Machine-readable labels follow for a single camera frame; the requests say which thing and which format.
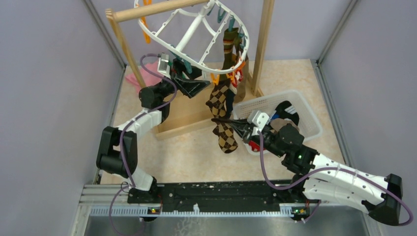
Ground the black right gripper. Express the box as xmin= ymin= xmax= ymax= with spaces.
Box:
xmin=227 ymin=118 xmax=285 ymax=158

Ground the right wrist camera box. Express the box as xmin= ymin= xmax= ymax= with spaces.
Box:
xmin=247 ymin=110 xmax=270 ymax=129

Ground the black sock in basket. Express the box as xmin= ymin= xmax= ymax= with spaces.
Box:
xmin=271 ymin=100 xmax=299 ymax=125

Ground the navy white red hanging sock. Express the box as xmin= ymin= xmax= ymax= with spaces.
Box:
xmin=226 ymin=69 xmax=243 ymax=113

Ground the orange clothes clip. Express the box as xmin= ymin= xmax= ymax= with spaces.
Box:
xmin=210 ymin=73 xmax=220 ymax=86

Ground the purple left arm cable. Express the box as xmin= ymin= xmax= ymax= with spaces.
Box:
xmin=108 ymin=53 xmax=178 ymax=236

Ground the pink cloth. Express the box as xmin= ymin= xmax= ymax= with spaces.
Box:
xmin=124 ymin=61 xmax=161 ymax=92

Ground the orange clip at back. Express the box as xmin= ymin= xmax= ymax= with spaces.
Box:
xmin=138 ymin=0 xmax=151 ymax=44

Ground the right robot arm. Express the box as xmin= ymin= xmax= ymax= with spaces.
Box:
xmin=212 ymin=118 xmax=403 ymax=226

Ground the brown argyle sock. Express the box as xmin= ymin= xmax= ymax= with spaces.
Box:
xmin=206 ymin=80 xmax=230 ymax=118
xmin=212 ymin=123 xmax=238 ymax=154

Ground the white plastic laundry basket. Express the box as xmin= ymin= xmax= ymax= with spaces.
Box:
xmin=232 ymin=89 xmax=323 ymax=144

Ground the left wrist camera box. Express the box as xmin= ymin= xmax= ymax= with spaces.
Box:
xmin=157 ymin=53 xmax=171 ymax=78

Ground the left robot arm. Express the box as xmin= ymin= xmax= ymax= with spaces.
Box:
xmin=96 ymin=56 xmax=210 ymax=203

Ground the wooden hanger rack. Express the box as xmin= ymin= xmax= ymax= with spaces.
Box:
xmin=105 ymin=0 xmax=275 ymax=141

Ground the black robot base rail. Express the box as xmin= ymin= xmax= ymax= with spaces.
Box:
xmin=126 ymin=180 xmax=318 ymax=223

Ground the white round clip hanger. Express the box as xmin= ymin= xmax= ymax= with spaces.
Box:
xmin=138 ymin=0 xmax=250 ymax=75

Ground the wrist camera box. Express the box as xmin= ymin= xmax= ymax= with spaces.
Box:
xmin=247 ymin=110 xmax=270 ymax=129
xmin=157 ymin=53 xmax=171 ymax=78

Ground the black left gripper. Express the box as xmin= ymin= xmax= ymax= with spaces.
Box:
xmin=155 ymin=58 xmax=209 ymax=99

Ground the teal clothes clip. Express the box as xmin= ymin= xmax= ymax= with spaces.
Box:
xmin=181 ymin=58 xmax=192 ymax=74

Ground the olive striped hanging sock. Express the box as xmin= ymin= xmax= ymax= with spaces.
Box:
xmin=222 ymin=28 xmax=241 ymax=70

